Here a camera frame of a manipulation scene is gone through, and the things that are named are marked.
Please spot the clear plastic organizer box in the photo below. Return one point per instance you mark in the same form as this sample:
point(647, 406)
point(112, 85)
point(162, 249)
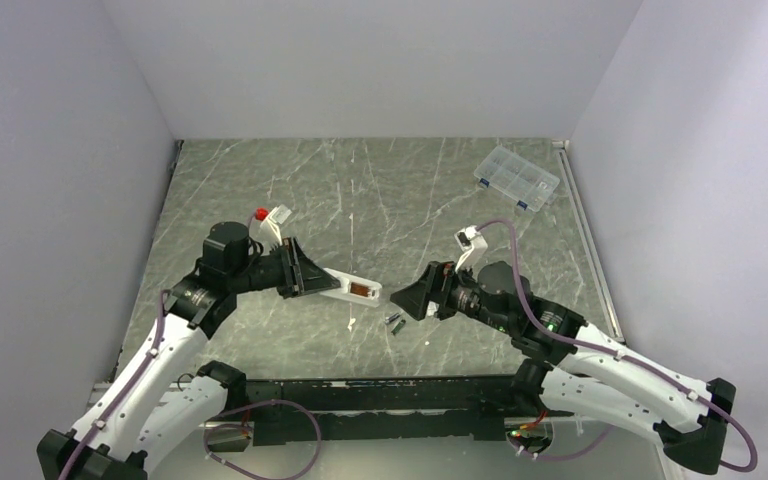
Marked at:
point(529, 186)

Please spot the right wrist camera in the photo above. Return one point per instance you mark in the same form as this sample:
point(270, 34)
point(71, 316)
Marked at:
point(473, 246)

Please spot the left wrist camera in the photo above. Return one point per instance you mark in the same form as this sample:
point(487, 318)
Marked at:
point(270, 222)

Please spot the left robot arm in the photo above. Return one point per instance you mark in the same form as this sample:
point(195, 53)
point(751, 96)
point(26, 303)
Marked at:
point(128, 431)

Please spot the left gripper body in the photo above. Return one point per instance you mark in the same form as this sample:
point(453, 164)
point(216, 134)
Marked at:
point(291, 285)

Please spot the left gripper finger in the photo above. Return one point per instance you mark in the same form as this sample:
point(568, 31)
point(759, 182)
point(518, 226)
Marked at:
point(310, 289)
point(314, 274)

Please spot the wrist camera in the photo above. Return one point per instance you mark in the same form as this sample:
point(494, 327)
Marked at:
point(473, 246)
point(270, 222)

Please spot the white remote control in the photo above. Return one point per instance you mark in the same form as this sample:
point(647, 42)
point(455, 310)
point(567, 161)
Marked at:
point(354, 289)

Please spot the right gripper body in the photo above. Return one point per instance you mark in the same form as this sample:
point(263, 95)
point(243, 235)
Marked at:
point(459, 292)

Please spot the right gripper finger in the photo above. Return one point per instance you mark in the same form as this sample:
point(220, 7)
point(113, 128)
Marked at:
point(416, 306)
point(417, 294)

